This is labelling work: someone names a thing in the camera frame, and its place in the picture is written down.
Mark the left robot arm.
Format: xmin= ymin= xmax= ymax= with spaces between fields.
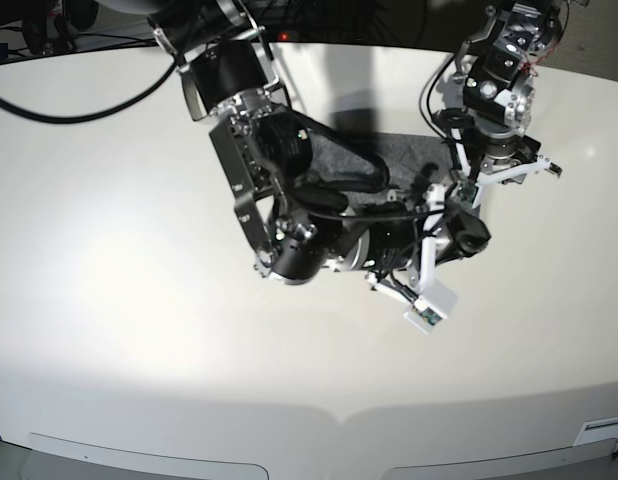
xmin=419 ymin=1 xmax=570 ymax=210

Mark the black power strip with LED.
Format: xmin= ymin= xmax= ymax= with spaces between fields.
xmin=264 ymin=17 xmax=367 ymax=44

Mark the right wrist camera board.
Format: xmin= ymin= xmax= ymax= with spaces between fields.
xmin=404 ymin=307 xmax=446 ymax=335

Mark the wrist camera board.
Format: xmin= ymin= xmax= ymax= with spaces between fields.
xmin=452 ymin=179 xmax=479 ymax=210
xmin=404 ymin=307 xmax=446 ymax=335

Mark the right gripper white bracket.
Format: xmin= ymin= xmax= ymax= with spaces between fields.
xmin=338 ymin=184 xmax=491 ymax=318

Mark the grey long-sleeve T-shirt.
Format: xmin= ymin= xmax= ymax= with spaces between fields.
xmin=309 ymin=132 xmax=452 ymax=215

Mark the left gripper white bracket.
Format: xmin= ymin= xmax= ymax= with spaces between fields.
xmin=441 ymin=108 xmax=562 ymax=208

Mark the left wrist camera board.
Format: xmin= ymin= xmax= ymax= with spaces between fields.
xmin=452 ymin=179 xmax=479 ymax=210

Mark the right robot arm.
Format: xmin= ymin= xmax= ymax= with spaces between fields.
xmin=111 ymin=1 xmax=490 ymax=332

